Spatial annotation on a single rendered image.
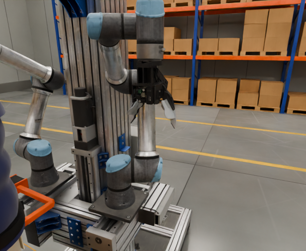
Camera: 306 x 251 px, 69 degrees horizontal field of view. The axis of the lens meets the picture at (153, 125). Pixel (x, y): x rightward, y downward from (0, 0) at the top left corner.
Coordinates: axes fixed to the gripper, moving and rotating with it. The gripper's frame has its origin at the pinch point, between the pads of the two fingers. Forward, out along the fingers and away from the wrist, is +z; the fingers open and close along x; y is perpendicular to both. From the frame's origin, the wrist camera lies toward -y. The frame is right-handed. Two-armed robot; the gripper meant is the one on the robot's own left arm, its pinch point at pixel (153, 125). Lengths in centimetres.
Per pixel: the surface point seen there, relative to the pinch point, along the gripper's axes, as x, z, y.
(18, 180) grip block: -62, 32, 4
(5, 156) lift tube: -30.2, 3.6, 27.9
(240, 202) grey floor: 40, 152, -189
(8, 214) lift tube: -26.9, 17.2, 32.6
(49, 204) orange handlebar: -38, 33, 11
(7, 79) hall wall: -956, 96, -643
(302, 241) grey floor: 97, 152, -148
